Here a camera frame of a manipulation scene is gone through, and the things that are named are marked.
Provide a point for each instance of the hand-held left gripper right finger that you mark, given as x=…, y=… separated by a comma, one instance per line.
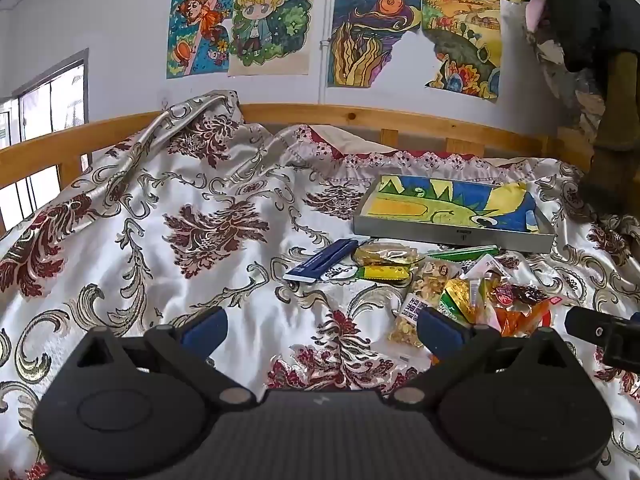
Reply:
x=441, y=331

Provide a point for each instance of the patterned hanging cloth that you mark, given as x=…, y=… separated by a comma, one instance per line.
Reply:
x=565, y=70

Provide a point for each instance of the white label nut packet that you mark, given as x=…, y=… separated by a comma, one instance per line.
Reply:
x=412, y=317

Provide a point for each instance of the white wall pipe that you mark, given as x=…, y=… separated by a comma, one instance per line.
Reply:
x=325, y=30

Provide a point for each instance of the yellow green snack packet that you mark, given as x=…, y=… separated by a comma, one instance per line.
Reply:
x=385, y=273

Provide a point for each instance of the floral printed blanket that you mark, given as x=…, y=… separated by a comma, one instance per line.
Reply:
x=150, y=270

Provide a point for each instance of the green white snack packet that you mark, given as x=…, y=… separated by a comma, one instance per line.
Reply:
x=450, y=310

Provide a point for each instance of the beige pillow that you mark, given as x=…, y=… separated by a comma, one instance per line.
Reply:
x=350, y=139

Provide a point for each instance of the gold foil snack packet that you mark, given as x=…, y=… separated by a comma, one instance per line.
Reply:
x=460, y=297

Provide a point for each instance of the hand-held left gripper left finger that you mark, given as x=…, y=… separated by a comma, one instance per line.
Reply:
x=206, y=329

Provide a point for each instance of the blond figure wall poster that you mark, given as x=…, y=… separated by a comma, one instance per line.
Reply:
x=267, y=25

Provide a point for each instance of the wooden bed rail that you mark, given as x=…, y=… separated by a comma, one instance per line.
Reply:
x=310, y=112

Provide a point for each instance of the window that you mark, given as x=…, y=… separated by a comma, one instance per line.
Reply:
x=50, y=105

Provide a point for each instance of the landscape wall poster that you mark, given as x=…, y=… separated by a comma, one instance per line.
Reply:
x=462, y=30

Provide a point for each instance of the grey tray with dragon drawing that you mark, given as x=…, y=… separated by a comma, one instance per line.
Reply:
x=450, y=238

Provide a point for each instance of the clear nut packet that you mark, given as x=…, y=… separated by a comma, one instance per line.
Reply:
x=434, y=280

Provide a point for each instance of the wooden bed post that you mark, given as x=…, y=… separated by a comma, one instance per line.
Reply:
x=617, y=110

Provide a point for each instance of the dark hanging clothes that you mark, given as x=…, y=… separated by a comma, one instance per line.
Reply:
x=585, y=5

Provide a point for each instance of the clear biscuit packet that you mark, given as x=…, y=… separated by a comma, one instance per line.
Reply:
x=385, y=254

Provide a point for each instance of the swirl and plants wall poster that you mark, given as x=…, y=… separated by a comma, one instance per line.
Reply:
x=367, y=35

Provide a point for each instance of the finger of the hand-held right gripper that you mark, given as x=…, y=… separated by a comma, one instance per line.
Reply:
x=587, y=325

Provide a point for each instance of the dark red snack packet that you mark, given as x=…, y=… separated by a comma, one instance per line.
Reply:
x=520, y=294

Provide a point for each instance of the green sausage stick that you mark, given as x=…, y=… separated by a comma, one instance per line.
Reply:
x=467, y=252

